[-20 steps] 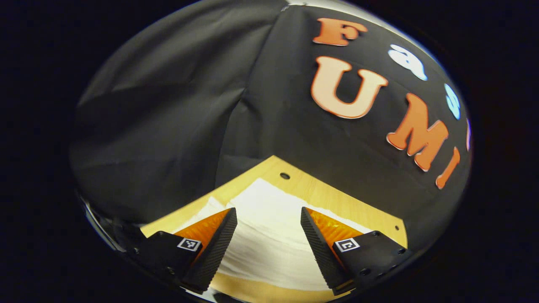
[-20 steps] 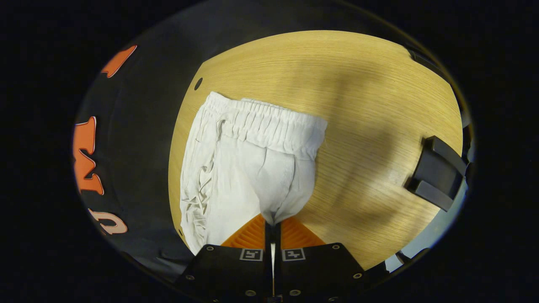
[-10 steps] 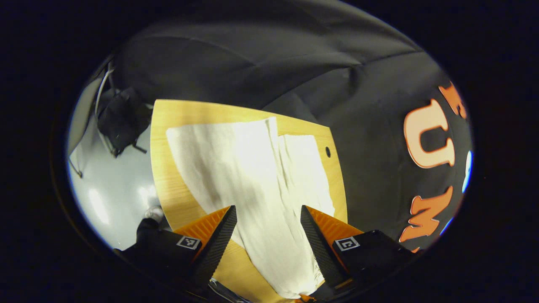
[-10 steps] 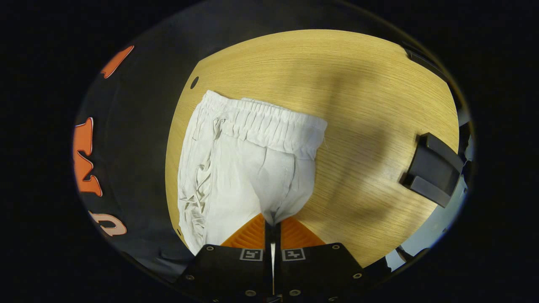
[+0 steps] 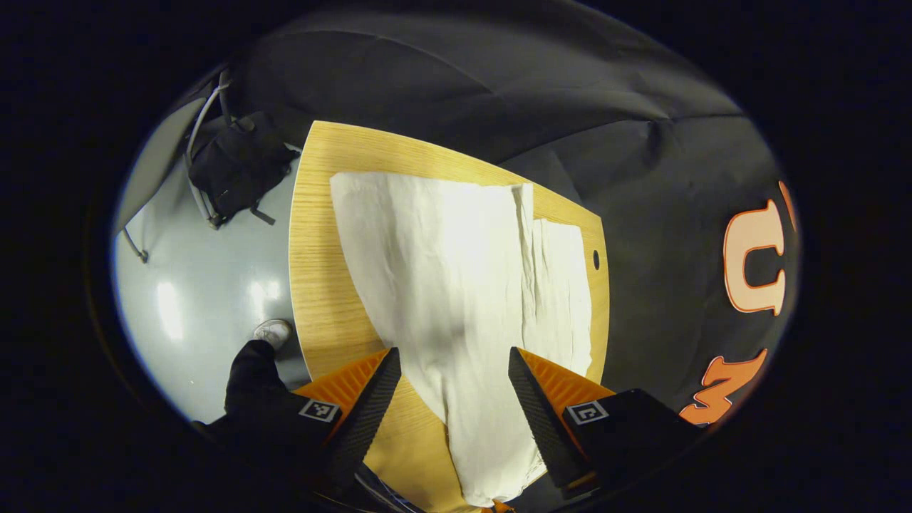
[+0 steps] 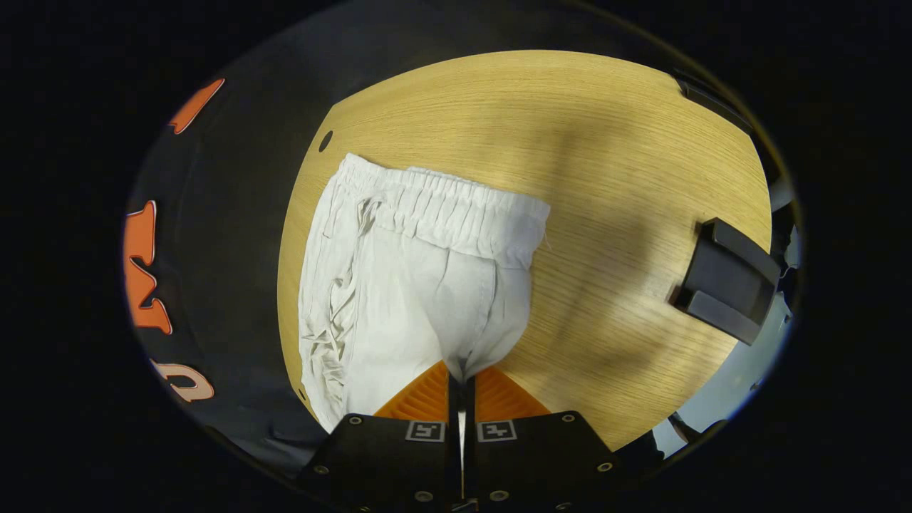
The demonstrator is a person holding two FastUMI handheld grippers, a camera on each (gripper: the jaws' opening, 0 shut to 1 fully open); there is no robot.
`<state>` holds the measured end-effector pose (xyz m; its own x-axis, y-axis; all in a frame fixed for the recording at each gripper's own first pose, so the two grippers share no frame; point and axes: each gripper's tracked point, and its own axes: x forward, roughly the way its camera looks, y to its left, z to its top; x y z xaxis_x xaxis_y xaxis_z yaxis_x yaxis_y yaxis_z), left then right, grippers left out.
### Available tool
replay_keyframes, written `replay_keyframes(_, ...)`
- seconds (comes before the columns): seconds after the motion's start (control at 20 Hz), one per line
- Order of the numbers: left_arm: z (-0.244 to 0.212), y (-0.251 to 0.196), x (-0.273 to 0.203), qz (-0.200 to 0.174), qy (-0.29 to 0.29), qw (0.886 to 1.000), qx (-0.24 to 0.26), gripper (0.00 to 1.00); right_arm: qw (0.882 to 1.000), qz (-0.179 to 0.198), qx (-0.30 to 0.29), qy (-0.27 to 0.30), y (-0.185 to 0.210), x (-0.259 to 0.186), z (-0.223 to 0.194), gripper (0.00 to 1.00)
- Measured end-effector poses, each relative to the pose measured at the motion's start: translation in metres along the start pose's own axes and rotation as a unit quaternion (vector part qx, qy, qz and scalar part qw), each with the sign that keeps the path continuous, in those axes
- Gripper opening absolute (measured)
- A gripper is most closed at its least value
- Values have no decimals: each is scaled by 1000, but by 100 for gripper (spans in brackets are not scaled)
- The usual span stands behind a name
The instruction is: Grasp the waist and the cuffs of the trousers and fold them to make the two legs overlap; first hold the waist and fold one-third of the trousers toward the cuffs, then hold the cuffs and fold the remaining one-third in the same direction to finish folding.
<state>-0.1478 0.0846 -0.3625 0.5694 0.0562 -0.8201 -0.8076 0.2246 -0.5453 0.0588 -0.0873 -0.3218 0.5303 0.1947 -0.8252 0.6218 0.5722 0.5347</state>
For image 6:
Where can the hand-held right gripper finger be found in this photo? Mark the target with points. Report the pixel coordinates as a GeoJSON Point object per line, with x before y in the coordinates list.
{"type": "Point", "coordinates": [470, 456]}
{"type": "Point", "coordinates": [452, 456]}

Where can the black backdrop cloth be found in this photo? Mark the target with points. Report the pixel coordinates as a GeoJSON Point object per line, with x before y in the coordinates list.
{"type": "Point", "coordinates": [235, 249]}

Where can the black plastic block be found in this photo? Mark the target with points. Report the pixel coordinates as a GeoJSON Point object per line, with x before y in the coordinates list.
{"type": "Point", "coordinates": [727, 281]}

